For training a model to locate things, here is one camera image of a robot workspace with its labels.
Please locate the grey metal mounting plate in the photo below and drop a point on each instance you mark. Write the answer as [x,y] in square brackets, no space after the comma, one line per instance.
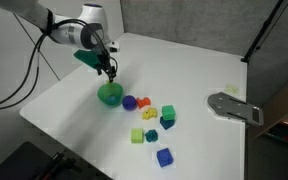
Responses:
[234,108]

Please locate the blue toy animal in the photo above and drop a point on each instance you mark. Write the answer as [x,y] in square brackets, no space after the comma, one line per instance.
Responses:
[110,99]

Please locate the dark teal small block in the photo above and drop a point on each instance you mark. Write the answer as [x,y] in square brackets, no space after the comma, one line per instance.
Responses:
[151,136]

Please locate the black pegboard table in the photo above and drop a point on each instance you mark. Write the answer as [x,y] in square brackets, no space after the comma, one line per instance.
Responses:
[20,163]

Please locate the light green cube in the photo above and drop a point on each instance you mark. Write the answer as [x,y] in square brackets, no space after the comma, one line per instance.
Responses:
[137,136]

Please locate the green translucent plastic bowl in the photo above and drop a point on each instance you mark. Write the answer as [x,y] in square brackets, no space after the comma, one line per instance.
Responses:
[115,90]

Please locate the orange toy animal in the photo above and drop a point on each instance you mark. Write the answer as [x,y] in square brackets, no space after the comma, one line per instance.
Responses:
[143,102]

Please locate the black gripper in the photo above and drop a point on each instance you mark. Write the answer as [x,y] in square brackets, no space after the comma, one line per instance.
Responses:
[106,65]

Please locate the black tripod stand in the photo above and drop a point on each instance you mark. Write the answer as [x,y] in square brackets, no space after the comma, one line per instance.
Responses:
[262,30]

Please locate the pale yellow sticky note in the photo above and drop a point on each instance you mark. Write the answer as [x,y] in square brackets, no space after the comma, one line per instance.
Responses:
[231,89]

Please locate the purple ball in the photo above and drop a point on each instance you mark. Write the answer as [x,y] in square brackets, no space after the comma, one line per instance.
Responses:
[129,102]

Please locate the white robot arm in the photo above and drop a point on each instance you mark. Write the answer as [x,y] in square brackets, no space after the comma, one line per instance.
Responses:
[74,33]

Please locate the yellow toy animal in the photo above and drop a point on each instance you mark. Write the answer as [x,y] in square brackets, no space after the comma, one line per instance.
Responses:
[149,113]

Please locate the wooden shelf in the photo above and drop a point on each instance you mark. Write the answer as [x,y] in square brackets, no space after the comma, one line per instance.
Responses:
[280,110]

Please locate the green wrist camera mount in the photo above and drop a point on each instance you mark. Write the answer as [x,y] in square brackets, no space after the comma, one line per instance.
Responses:
[87,57]

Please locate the blue block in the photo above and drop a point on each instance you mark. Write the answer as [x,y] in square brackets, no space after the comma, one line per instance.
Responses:
[164,157]

